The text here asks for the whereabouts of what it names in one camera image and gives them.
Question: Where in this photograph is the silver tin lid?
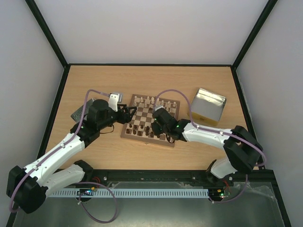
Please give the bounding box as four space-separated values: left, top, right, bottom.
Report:
71 98 95 122

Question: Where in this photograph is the black enclosure frame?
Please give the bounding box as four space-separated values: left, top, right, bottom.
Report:
25 0 291 227

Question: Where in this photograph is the purple cable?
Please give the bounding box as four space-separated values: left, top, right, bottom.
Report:
9 89 119 223
153 88 267 204

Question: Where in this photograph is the dark king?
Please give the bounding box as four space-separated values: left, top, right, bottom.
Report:
145 126 150 136

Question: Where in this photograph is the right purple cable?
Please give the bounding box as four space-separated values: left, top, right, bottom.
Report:
153 88 267 204

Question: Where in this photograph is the black mounting rail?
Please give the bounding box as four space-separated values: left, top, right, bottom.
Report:
92 169 275 187

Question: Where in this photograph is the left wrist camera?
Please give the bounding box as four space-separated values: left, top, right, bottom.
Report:
108 92 123 112

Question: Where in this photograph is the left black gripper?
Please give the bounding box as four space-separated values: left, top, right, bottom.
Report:
98 104 137 131

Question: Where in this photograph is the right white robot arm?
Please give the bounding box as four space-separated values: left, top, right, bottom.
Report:
151 106 263 185

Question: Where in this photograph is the gold tin box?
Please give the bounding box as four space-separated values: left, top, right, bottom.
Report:
187 88 227 126

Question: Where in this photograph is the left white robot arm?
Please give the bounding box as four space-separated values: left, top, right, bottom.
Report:
6 99 137 214

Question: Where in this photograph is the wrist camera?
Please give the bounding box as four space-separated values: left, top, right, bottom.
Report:
153 105 164 113
108 92 123 112

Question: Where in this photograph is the light blue cable duct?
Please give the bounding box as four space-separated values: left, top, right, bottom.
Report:
50 188 209 199

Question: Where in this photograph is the wooden chess board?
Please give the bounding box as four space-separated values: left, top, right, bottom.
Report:
121 94 180 148

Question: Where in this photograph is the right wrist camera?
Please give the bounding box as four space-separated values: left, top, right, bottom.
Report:
153 105 164 113

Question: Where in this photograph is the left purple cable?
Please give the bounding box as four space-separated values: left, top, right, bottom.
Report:
9 89 119 223

